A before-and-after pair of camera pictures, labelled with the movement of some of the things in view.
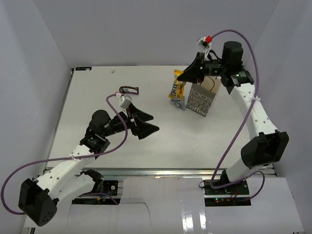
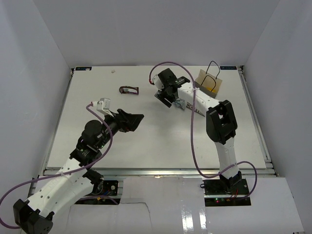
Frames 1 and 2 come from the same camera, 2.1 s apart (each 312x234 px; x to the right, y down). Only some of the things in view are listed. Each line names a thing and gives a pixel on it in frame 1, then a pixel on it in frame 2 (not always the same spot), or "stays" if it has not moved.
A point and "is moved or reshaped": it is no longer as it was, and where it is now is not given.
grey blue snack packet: x=179 y=103 stays
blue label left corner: x=83 y=68 stays
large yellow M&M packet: x=178 y=89 is moved or reshaped
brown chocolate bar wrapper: x=129 y=89 stays
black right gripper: x=193 y=72 -> x=163 y=99
